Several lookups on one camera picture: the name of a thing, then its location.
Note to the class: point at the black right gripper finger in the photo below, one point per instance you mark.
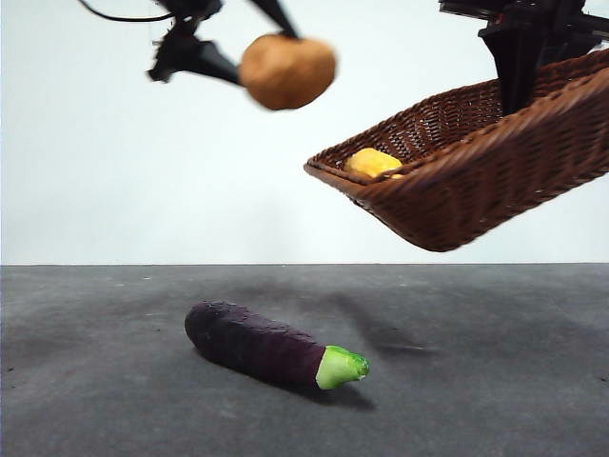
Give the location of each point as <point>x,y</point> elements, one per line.
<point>516,62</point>
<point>563,45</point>

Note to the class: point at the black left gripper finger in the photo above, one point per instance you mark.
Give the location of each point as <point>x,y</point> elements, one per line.
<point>280,16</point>
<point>200,59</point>

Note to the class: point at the yellow corn cob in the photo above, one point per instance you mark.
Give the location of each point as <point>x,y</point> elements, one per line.
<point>373,164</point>

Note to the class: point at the brown potato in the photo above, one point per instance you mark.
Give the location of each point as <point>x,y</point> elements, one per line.
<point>288,73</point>

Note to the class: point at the brown woven wicker basket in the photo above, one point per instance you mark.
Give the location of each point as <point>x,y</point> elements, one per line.
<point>476,181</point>

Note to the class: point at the purple eggplant with green stem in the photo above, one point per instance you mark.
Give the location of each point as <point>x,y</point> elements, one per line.
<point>257,343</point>

